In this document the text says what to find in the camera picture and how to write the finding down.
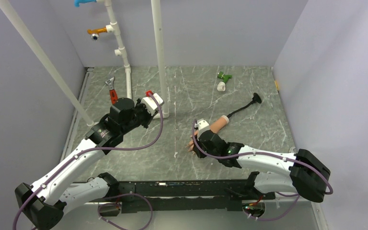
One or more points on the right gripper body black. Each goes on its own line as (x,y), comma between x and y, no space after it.
(201,146)

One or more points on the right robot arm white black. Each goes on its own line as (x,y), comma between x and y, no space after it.
(301,172)

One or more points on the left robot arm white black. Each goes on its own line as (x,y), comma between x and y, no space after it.
(46,201)

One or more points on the mannequin hand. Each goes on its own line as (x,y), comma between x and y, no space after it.
(214,127)

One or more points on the green toy flashlight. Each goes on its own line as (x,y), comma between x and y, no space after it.
(224,77)

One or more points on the black hand stand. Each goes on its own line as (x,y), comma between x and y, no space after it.
(256,99)

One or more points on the red adjustable wrench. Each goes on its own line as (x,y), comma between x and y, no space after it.
(112,91)

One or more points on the orange faucet valve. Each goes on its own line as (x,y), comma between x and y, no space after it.
(95,33)

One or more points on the blue faucet valve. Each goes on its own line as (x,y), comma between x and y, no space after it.
(77,3)

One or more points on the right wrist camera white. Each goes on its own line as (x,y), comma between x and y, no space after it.
(202,126)

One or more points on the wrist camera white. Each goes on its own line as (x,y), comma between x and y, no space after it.
(153,102)
(202,126)

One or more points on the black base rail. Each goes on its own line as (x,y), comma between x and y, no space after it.
(230,195)

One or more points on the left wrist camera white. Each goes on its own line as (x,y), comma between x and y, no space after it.
(153,102)

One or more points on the white PVC pipe frame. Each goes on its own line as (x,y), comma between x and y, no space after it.
(113,27)

